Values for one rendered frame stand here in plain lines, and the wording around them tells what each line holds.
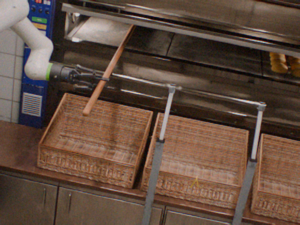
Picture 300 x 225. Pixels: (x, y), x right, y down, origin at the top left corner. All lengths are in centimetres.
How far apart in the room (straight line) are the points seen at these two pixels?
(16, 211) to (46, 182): 28
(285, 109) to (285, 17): 55
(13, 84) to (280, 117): 164
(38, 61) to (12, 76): 77
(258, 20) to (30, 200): 163
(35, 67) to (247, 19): 121
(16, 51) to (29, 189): 86
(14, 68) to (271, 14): 157
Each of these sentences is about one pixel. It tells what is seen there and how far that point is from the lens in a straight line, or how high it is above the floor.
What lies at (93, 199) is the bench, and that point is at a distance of 344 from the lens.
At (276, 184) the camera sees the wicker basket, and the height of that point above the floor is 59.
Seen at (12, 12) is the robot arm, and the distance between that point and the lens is 276.
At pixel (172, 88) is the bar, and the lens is 325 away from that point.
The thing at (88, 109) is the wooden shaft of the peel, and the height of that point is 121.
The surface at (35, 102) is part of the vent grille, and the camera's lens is 385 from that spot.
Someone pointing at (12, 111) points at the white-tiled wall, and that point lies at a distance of 397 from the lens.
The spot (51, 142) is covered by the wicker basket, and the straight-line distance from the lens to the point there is 368.
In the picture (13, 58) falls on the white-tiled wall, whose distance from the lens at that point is 383.
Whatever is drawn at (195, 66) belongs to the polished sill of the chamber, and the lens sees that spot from 360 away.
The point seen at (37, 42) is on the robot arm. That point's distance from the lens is 313.
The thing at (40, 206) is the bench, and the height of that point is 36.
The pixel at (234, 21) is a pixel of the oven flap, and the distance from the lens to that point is 349.
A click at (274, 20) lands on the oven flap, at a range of 351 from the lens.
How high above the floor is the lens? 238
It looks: 24 degrees down
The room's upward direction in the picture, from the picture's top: 10 degrees clockwise
